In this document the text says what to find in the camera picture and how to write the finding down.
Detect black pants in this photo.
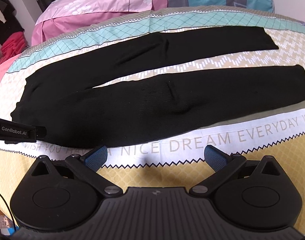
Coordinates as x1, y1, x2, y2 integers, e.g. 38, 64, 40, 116
11, 26, 305, 148

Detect red clothes pile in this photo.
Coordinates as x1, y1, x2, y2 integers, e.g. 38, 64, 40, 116
0, 31, 28, 64

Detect pink and blue folded duvet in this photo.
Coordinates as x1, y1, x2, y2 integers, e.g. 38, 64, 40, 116
32, 0, 274, 46

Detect black cable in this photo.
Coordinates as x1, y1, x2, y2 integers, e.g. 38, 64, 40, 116
0, 187, 18, 233

